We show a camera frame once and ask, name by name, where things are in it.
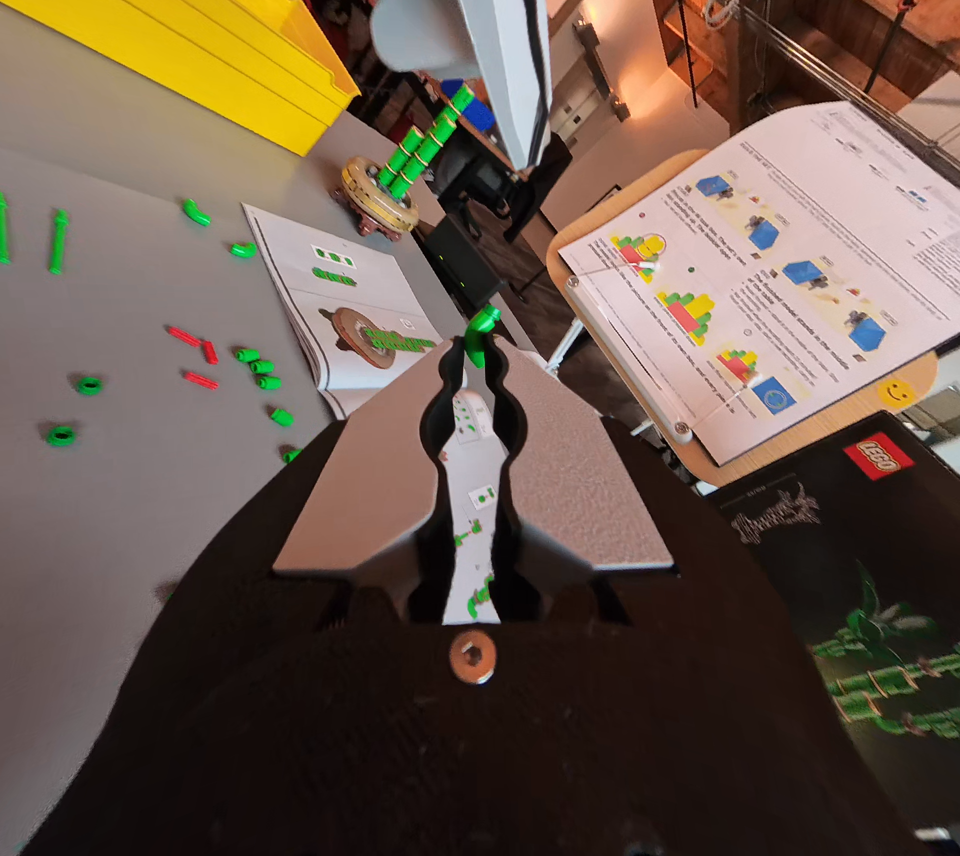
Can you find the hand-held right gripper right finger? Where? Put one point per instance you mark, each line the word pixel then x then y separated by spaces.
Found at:
pixel 577 496

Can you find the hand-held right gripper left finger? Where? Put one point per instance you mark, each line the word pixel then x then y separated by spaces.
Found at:
pixel 367 496

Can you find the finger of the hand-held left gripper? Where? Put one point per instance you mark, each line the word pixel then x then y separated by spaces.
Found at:
pixel 502 9
pixel 541 46

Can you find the green curved lego piece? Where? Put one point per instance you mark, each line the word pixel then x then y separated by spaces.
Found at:
pixel 476 339

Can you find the green lego elbow piece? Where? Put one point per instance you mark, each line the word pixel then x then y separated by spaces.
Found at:
pixel 196 213
pixel 243 250

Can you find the lego bamboo model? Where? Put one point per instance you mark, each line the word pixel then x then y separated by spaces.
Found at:
pixel 405 174

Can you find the lego instruction booklet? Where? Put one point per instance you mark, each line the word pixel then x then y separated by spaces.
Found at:
pixel 330 301

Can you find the black lego set box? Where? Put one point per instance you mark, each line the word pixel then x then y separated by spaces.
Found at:
pixel 825 571

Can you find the blue plastic bin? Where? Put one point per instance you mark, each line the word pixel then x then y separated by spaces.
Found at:
pixel 480 118

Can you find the black office chair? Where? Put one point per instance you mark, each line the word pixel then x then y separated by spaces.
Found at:
pixel 487 178

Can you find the black computer case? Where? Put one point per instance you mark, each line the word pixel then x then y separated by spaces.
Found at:
pixel 465 264

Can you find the yellow plastic bin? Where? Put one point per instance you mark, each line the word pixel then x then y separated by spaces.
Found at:
pixel 150 9

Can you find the printed instruction sheet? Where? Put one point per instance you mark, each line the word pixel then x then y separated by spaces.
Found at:
pixel 787 256

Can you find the yellow smiley sticker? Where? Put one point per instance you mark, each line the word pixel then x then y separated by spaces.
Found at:
pixel 895 393

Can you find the wooden display board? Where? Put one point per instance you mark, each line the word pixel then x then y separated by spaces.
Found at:
pixel 924 380

